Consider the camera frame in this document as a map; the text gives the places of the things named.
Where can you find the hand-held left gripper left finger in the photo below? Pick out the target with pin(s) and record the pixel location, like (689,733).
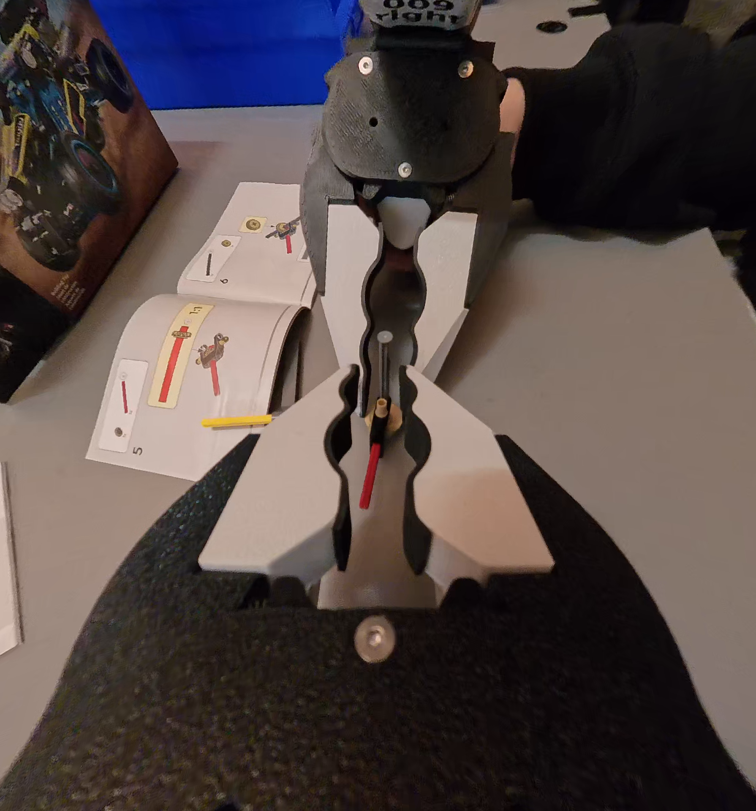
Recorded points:
(270,507)

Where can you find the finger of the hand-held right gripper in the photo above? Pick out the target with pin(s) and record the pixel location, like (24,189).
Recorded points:
(346,253)
(451,266)

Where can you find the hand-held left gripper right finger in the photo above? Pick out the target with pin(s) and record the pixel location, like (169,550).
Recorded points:
(479,507)

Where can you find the tan lego gear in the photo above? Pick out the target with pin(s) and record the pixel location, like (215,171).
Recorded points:
(396,423)

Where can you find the black lego connector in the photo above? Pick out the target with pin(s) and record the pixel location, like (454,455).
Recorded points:
(375,437)

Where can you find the person's right forearm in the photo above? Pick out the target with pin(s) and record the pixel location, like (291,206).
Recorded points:
(638,127)

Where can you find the black round lego piece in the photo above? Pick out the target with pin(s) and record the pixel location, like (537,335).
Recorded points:
(552,26)

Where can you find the lego set box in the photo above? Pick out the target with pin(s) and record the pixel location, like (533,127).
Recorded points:
(67,190)

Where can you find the person's right hand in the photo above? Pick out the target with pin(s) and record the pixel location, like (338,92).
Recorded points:
(514,104)

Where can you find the open instruction booklet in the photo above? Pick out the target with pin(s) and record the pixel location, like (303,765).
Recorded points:
(238,355)

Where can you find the blue plastic bin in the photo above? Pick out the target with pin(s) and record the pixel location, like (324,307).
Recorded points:
(226,50)

